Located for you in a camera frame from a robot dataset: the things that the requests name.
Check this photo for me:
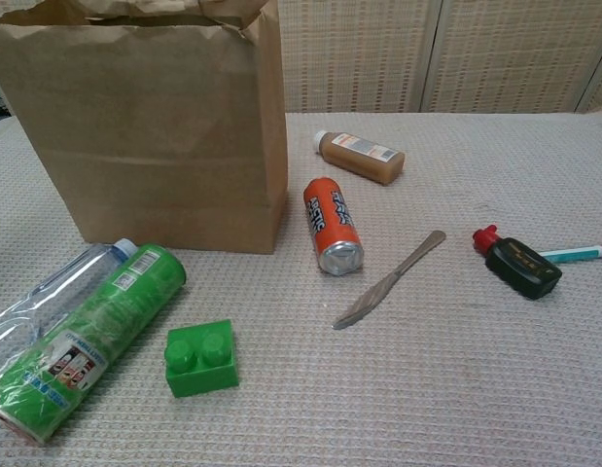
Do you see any green toy brick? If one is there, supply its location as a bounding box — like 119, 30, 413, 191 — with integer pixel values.
164, 318, 241, 400

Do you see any brown paper bag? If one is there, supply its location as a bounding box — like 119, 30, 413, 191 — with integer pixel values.
0, 0, 289, 255

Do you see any green chips canister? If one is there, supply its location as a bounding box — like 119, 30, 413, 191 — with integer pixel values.
0, 243, 189, 447

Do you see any clear plastic water bottle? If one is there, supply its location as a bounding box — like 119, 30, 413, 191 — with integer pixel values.
0, 237, 139, 376

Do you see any orange soda can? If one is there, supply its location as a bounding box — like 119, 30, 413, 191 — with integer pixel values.
302, 177, 366, 277

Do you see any metal butter knife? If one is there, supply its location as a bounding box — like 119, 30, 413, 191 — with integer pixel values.
332, 230, 447, 331

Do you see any brown juice bottle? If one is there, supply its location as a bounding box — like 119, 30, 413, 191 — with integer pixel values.
313, 129, 407, 187

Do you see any woven folding screen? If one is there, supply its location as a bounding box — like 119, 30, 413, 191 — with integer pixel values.
275, 0, 602, 116

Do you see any beige woven tablecloth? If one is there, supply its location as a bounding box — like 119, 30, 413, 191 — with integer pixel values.
0, 112, 602, 467

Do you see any black sauce bottle red cap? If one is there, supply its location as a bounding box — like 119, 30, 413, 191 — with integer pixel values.
472, 224, 563, 301

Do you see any teal marker pen red cap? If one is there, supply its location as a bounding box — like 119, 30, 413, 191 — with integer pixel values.
537, 242, 602, 265

